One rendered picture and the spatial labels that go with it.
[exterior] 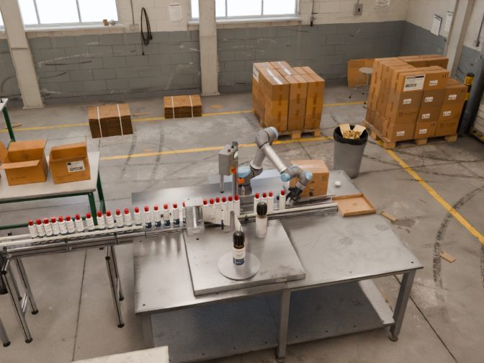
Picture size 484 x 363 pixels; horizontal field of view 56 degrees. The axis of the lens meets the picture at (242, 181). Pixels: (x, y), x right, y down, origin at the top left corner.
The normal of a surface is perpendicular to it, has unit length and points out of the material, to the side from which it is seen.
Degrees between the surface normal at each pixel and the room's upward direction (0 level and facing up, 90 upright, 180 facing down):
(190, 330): 1
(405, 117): 90
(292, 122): 90
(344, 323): 2
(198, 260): 0
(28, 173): 90
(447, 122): 88
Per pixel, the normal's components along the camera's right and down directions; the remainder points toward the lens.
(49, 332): 0.00, -0.86
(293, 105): 0.22, 0.50
